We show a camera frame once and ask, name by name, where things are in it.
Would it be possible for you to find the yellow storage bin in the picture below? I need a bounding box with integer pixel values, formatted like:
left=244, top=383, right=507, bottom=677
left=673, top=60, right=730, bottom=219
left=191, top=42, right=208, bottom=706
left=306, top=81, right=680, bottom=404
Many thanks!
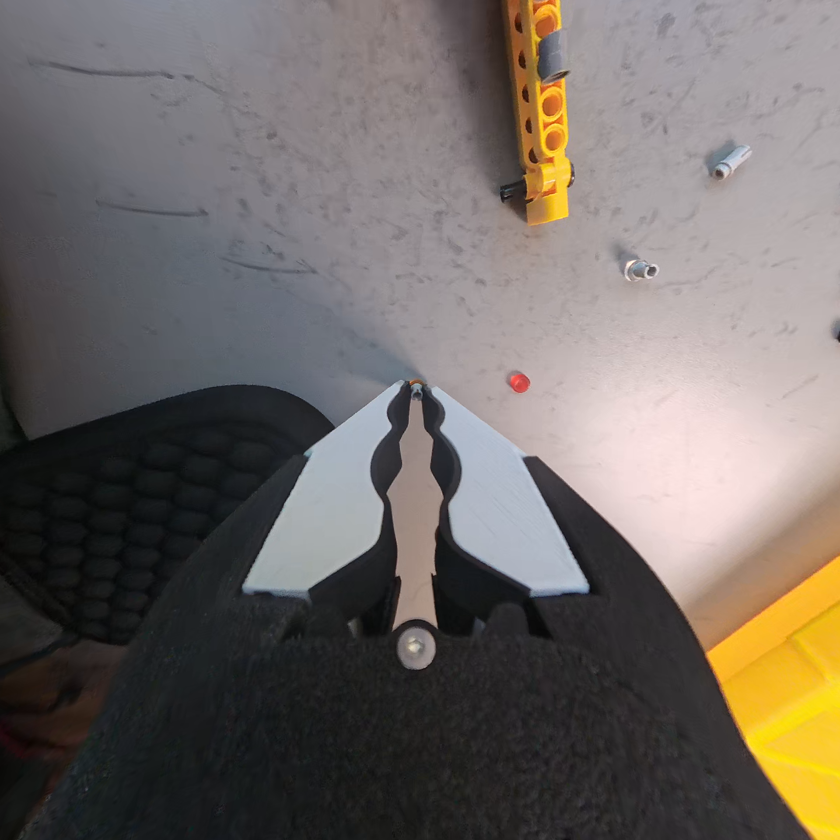
left=705, top=556, right=840, bottom=840

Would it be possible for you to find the grey lego pin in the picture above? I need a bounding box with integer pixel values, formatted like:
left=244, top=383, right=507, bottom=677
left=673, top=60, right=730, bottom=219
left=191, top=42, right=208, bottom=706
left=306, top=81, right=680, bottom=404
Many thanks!
left=707, top=143, right=753, bottom=182

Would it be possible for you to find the black padded armrest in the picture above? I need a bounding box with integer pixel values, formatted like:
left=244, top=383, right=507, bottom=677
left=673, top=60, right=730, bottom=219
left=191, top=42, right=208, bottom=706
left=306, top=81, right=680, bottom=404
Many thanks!
left=0, top=385, right=337, bottom=647

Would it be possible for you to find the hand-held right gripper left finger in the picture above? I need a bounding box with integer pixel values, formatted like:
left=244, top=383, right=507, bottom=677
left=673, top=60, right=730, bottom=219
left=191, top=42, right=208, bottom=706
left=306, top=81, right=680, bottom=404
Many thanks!
left=241, top=379, right=413, bottom=622

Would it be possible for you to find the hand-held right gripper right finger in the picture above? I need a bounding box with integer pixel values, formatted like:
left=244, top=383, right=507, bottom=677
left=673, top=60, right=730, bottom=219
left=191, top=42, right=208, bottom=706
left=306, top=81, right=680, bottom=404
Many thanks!
left=423, top=382, right=590, bottom=622

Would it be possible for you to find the yellow lego beam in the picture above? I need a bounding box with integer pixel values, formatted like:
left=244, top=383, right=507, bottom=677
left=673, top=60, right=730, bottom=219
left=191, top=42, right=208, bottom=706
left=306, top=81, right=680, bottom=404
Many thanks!
left=499, top=0, right=578, bottom=227

